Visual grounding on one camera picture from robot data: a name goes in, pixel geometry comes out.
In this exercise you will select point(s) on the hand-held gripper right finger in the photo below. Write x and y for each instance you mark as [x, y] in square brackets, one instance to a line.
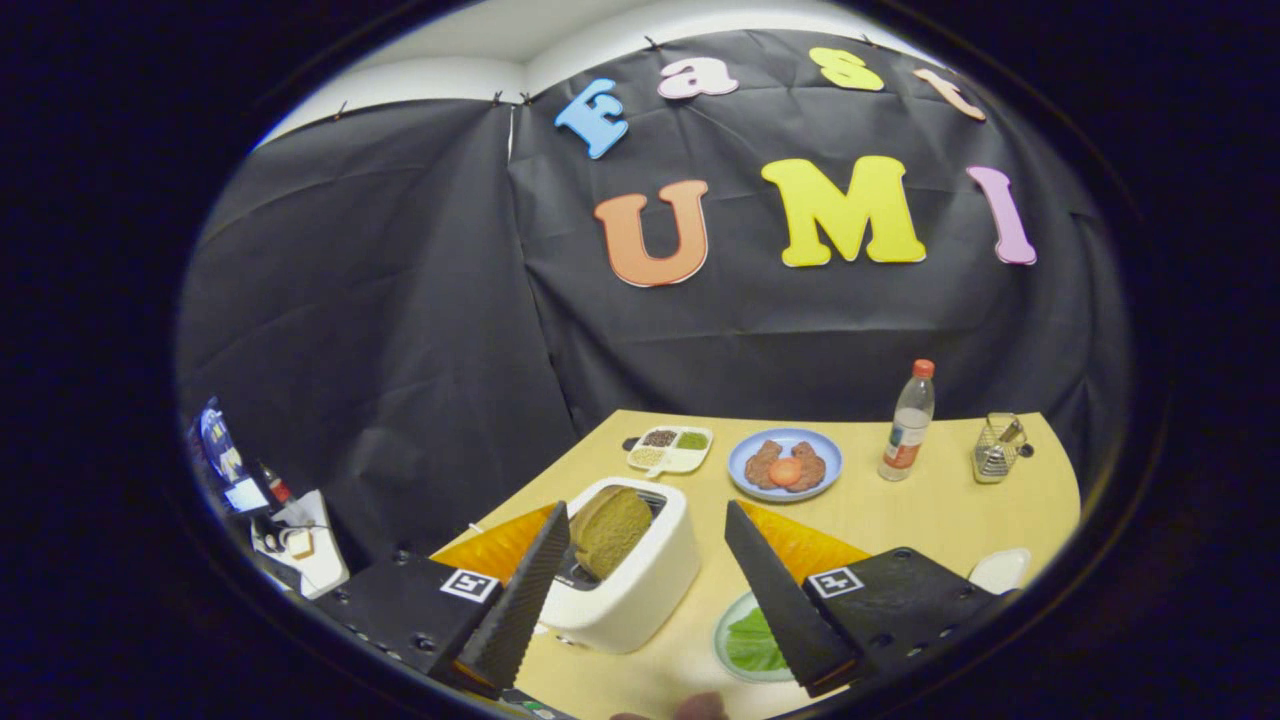
[780, 610]

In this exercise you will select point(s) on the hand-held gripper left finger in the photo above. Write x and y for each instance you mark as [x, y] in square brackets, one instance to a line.
[525, 605]

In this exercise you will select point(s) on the green lettuce leaf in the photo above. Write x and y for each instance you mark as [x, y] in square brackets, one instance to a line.
[750, 645]

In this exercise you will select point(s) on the brown bread slice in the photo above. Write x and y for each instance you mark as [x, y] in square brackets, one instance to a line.
[610, 530]

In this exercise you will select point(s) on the pale green plate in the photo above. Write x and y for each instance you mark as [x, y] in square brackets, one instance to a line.
[720, 645]

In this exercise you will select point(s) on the white toaster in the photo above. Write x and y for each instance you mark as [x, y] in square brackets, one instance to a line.
[640, 590]

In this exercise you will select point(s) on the red tomato slice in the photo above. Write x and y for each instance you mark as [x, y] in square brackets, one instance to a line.
[785, 471]

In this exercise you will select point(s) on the brown meat patty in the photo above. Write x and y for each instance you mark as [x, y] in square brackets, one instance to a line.
[810, 465]
[762, 462]

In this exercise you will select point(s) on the blue plate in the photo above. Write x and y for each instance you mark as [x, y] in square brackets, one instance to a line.
[830, 455]

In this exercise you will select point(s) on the white divided seasoning dish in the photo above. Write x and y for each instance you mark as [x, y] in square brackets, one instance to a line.
[685, 463]

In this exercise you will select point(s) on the white side table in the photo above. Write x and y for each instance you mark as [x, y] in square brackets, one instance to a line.
[320, 570]

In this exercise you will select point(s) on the clear red-capped plastic bottle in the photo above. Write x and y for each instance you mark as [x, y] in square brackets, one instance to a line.
[908, 430]

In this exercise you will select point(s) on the white plate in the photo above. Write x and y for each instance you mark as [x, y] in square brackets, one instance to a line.
[1000, 572]

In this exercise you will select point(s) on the black backdrop cloth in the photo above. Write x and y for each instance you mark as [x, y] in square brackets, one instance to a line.
[400, 300]

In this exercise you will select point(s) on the blue printed bag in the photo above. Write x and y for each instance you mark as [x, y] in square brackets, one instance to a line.
[215, 445]

